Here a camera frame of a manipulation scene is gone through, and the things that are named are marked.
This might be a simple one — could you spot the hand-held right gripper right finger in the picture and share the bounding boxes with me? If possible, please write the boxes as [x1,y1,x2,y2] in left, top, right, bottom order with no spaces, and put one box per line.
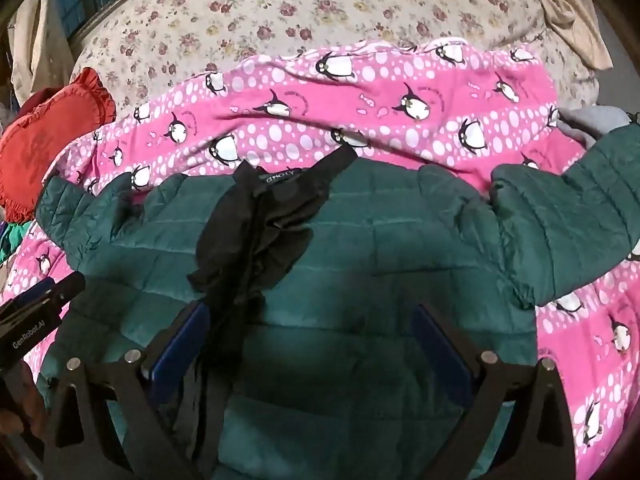
[410,302,576,480]

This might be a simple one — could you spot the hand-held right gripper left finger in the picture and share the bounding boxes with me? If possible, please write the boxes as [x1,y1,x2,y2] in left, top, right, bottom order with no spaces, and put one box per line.
[42,300,211,480]

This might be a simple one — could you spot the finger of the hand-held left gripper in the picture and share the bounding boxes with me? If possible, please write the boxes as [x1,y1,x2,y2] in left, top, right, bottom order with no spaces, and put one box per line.
[21,271,87,312]

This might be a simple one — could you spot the green quilted jacket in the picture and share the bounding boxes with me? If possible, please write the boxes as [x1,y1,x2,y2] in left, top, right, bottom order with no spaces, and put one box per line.
[35,125,640,480]

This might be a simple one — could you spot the black cloth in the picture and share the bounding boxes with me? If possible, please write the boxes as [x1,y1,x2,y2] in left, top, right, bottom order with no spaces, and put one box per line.
[172,144,358,480]

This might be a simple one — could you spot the green cloth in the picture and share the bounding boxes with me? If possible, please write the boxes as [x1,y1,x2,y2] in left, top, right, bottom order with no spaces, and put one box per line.
[0,222,26,268]

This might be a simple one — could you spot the red ruffled pillow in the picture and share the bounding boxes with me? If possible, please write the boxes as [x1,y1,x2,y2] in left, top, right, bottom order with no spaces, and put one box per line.
[0,67,117,223]

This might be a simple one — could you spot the pink penguin print blanket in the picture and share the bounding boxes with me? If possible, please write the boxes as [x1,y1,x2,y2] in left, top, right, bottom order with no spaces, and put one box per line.
[10,42,640,478]

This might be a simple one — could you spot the beige curtain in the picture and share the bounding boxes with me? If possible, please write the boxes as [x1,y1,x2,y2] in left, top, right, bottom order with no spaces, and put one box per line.
[7,0,76,93]

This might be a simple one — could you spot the grey cloth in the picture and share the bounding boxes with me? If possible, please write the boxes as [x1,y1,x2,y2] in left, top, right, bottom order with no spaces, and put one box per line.
[555,106,632,148]

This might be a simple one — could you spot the floral bed sheet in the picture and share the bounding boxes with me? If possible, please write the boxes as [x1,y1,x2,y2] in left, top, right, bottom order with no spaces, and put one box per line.
[70,0,601,126]

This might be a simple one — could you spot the beige cloth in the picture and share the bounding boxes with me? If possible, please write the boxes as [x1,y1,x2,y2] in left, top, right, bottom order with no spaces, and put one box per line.
[505,0,613,71]

